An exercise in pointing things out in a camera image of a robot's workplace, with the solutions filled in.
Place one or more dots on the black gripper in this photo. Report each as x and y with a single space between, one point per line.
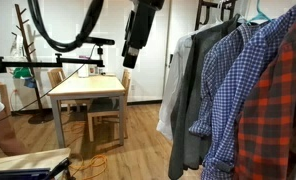
148 23

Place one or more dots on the black metal garment rack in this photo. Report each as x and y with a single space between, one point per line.
198 13

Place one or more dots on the small white container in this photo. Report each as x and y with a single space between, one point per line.
93 70

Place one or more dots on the white hanging bag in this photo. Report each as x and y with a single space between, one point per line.
16 46

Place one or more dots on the light wooden board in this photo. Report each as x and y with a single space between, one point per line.
28 159

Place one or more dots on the brown wooden coat stand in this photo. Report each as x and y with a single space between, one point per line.
28 53

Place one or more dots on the black stereo camera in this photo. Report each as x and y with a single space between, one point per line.
101 41

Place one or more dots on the dark grey jacket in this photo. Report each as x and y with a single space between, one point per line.
191 110

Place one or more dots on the white paper towel roll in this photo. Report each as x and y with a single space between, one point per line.
83 71

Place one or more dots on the light wooden table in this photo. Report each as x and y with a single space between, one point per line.
88 86

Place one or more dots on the white shirt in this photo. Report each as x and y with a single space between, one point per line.
174 86

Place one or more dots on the red black plaid shirt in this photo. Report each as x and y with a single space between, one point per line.
271 116

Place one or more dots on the teal plastic hanger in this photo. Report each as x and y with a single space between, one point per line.
259 16

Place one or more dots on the blue large-check shirt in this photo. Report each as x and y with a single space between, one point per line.
241 100

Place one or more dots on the blue fine-check shirt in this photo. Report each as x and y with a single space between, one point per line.
218 73

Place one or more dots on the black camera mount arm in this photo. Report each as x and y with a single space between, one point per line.
78 61

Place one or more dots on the blue cloth item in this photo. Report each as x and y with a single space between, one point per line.
30 82

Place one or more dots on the white plastic hanger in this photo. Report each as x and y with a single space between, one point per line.
220 15

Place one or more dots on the green bag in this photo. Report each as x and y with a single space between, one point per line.
22 73

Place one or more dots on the seated person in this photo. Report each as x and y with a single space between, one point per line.
4 133

